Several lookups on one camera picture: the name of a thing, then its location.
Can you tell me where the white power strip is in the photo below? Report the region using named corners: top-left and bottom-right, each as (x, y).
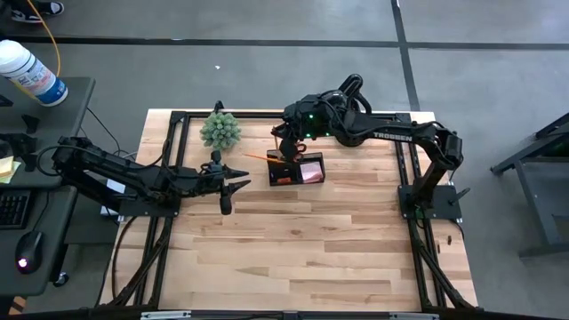
top-left (100, 180), bottom-right (127, 218)

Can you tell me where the black computer mouse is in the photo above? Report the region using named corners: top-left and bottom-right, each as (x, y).
top-left (14, 229), bottom-right (44, 276)

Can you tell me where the black side desk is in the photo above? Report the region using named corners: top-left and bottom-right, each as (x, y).
top-left (0, 76), bottom-right (97, 190)

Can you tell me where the pink sticky note pad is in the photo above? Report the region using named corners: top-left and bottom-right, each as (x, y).
top-left (301, 161), bottom-right (324, 183)

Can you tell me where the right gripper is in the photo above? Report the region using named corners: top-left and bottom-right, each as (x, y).
top-left (270, 94), bottom-right (353, 164)

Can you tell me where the white wipes canister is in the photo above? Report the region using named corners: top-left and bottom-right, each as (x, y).
top-left (0, 39), bottom-right (69, 108)

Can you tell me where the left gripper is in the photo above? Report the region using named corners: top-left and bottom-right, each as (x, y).
top-left (177, 149), bottom-right (252, 218)

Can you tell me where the yellow sticky note pad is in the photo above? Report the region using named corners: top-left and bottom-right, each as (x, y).
top-left (0, 155), bottom-right (22, 185)

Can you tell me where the person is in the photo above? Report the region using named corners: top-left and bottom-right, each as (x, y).
top-left (8, 0), bottom-right (65, 25)

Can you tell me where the black mesh desk organizer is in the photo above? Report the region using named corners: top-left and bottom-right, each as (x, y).
top-left (266, 148), bottom-right (327, 187)

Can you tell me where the black aluminium table frame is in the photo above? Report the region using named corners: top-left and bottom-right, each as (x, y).
top-left (100, 108), bottom-right (480, 320)

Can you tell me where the yellow cable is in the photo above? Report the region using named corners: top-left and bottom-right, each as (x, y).
top-left (25, 0), bottom-right (62, 79)

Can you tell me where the green artificial potted plant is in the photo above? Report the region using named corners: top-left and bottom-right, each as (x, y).
top-left (199, 110), bottom-right (243, 151)

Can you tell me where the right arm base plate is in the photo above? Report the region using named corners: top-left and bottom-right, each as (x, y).
top-left (397, 184), bottom-right (471, 222)

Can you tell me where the grey metal table frame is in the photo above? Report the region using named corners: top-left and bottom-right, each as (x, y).
top-left (490, 113), bottom-right (569, 260)

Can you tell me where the black keyboard tray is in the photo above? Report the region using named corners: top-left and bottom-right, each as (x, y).
top-left (0, 185), bottom-right (79, 298)

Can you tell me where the black floor cable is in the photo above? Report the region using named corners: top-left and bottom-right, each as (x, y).
top-left (109, 215), bottom-right (134, 300)
top-left (84, 106), bottom-right (124, 156)

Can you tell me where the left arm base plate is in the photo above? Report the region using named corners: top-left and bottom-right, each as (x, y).
top-left (117, 195), bottom-right (181, 219)

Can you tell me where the black keyboard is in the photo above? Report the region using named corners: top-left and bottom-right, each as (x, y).
top-left (0, 189), bottom-right (32, 230)

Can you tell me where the black desk lamp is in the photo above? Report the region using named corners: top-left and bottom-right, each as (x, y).
top-left (335, 73), bottom-right (375, 148)

